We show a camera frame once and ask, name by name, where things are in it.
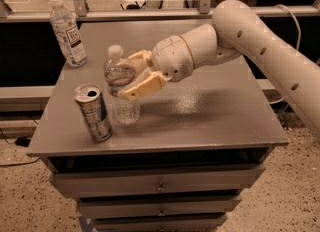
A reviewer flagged grey drawer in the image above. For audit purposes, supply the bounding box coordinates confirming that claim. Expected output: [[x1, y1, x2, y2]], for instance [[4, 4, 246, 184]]
[[78, 195, 241, 219], [94, 213, 227, 232], [50, 164, 265, 198]]

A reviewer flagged top grey drawer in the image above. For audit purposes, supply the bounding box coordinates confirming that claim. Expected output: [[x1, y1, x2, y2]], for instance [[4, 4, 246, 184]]
[[50, 164, 265, 198]]

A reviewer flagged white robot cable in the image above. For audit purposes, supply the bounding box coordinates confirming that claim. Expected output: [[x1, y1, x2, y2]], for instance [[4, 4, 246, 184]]
[[275, 3, 302, 50]]

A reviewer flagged grey metal railing frame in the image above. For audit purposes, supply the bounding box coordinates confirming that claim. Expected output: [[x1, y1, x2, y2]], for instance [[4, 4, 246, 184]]
[[0, 0, 320, 24]]

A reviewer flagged black floor cable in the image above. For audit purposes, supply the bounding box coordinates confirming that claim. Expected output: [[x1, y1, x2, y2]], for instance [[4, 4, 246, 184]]
[[0, 114, 41, 168]]

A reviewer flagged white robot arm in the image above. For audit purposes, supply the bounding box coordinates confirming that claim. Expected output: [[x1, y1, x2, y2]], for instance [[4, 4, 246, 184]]
[[117, 0, 320, 137]]

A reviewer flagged middle grey drawer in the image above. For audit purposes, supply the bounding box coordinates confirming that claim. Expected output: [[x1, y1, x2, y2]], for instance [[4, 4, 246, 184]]
[[78, 195, 241, 219]]

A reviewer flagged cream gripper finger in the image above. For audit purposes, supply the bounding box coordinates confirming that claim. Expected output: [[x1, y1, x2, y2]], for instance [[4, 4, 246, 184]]
[[118, 71, 167, 101], [117, 50, 152, 74]]

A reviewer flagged grey drawer cabinet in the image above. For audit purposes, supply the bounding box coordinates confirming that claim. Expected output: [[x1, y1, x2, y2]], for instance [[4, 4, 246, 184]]
[[26, 19, 290, 232]]

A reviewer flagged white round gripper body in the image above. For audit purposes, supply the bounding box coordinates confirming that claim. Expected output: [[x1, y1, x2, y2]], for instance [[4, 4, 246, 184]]
[[151, 35, 194, 82]]

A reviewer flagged bottom grey drawer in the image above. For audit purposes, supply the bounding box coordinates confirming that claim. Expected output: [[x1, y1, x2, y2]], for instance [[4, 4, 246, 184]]
[[94, 213, 227, 232]]

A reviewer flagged white labelled tea bottle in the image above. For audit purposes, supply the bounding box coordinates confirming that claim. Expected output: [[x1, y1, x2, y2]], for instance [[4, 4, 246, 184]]
[[49, 0, 88, 67]]

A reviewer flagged opened redbull can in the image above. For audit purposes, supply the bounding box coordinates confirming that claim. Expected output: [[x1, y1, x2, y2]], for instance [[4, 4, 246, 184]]
[[73, 83, 112, 142]]

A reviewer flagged clear plastic water bottle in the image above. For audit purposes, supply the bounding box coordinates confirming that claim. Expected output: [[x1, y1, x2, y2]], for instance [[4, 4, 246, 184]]
[[104, 45, 140, 126]]

